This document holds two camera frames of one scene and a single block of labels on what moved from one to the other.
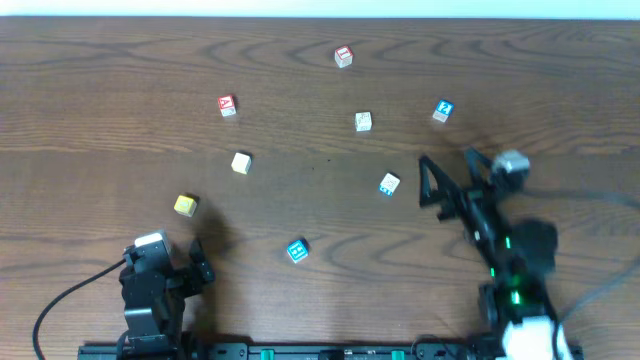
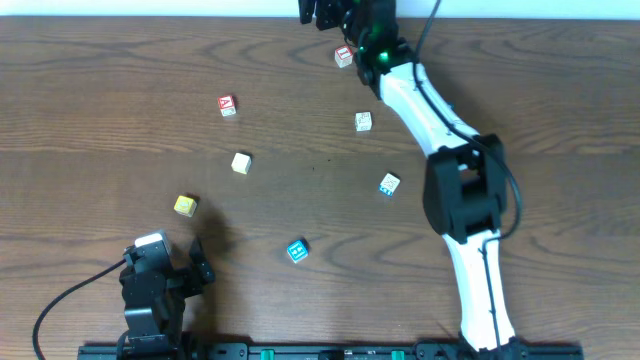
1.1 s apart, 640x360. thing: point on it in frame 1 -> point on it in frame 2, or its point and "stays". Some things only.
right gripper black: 465,198 -> 327,13
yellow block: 185,206 stays
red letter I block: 343,56 stays
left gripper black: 185,279 stays
